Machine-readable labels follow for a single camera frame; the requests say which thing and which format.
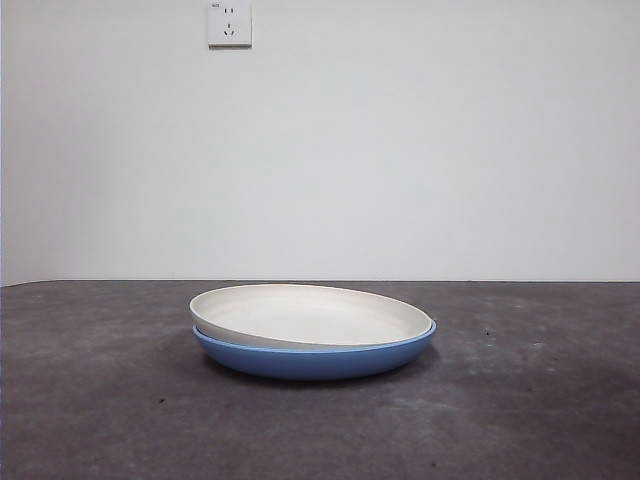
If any white wall socket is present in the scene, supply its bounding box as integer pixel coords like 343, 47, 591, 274
207, 0, 253, 50

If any blue round plate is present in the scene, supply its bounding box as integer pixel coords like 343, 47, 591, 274
192, 319, 439, 383

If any white round plate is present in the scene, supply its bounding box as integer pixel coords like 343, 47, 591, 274
188, 282, 434, 348

